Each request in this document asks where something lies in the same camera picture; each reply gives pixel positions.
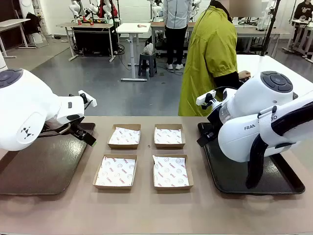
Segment person's right hand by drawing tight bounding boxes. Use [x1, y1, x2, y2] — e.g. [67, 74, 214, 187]
[237, 70, 252, 80]

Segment grey plastic stool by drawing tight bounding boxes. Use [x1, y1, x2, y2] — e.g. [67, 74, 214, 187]
[137, 51, 158, 78]

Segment person in black sweater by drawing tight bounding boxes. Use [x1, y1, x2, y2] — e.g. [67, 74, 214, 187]
[291, 0, 313, 58]

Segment white plastic bag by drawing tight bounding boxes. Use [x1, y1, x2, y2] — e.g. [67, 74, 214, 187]
[142, 42, 156, 55]

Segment large white table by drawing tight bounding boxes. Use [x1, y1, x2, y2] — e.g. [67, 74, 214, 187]
[235, 54, 313, 99]

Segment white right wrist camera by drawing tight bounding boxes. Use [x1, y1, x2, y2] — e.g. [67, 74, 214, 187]
[196, 90, 217, 110]

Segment person in yellow-green jacket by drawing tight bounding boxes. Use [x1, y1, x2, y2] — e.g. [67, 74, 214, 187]
[178, 0, 239, 117]

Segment black cabinet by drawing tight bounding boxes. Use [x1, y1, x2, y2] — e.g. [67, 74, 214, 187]
[73, 26, 114, 56]

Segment white side table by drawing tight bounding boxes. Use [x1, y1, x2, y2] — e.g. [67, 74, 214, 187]
[0, 18, 32, 59]

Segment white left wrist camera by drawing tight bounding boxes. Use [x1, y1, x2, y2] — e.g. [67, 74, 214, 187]
[78, 90, 98, 108]

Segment white printed paper liner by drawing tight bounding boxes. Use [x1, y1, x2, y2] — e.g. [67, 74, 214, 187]
[95, 156, 136, 187]
[152, 154, 190, 188]
[108, 126, 141, 145]
[154, 127, 183, 145]

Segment brown plastic tray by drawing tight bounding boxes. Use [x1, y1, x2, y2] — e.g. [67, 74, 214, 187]
[0, 122, 96, 196]

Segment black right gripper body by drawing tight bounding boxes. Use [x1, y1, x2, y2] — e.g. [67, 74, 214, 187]
[206, 107, 223, 138]

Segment person in grey jacket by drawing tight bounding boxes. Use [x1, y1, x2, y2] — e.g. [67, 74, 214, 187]
[162, 0, 195, 71]

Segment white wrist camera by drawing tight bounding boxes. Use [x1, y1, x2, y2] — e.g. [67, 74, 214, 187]
[196, 90, 217, 110]
[78, 90, 98, 108]

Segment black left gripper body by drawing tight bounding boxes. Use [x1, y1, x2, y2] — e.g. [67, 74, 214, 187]
[69, 117, 87, 138]

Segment thin black cable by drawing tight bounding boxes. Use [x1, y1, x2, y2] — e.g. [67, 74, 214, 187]
[214, 86, 239, 99]

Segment small white desk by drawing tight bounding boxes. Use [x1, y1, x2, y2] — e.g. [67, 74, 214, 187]
[115, 22, 152, 82]

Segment black pole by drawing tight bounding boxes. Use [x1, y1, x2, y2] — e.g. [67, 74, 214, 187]
[259, 0, 282, 57]

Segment black plastic tray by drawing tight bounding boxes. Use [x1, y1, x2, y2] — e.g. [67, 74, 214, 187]
[197, 121, 306, 195]

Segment light wooden table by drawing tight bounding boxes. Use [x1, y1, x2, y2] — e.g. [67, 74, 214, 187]
[56, 22, 117, 63]

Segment person's right forearm black sleeve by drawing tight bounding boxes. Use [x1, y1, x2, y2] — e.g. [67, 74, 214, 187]
[213, 71, 242, 93]

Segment brown cardboard box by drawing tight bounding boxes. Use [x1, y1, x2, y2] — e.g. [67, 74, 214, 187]
[107, 123, 142, 150]
[154, 123, 186, 149]
[92, 153, 138, 190]
[152, 153, 195, 191]

